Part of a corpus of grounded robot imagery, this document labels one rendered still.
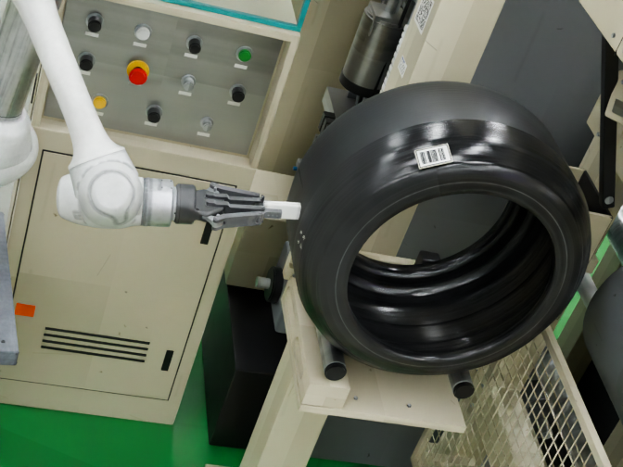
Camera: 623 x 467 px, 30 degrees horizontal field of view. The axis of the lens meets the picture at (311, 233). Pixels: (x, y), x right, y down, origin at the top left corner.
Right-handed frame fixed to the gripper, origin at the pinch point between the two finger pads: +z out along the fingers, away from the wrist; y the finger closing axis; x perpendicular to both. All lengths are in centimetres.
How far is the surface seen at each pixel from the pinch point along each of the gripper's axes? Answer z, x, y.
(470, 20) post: 36, -30, 26
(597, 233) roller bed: 75, 14, 19
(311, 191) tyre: 4.9, -4.8, -0.1
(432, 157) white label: 22.9, -20.5, -10.4
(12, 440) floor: -52, 112, 47
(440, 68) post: 32.5, -19.5, 25.9
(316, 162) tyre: 6.2, -7.7, 5.4
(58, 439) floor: -40, 114, 49
